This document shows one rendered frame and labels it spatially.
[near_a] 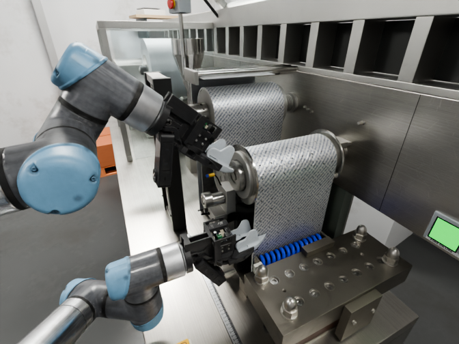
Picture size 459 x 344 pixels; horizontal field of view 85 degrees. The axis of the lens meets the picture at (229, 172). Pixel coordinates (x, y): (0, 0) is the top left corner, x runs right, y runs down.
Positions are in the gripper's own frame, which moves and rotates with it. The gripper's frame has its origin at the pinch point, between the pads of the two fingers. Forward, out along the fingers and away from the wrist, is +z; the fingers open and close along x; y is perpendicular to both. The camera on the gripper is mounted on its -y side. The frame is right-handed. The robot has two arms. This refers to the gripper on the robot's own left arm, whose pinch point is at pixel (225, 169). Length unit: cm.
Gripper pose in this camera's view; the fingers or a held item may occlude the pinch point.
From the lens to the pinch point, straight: 57.6
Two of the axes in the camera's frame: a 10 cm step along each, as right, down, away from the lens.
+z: 7.0, 4.0, 5.9
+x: -4.2, -4.3, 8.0
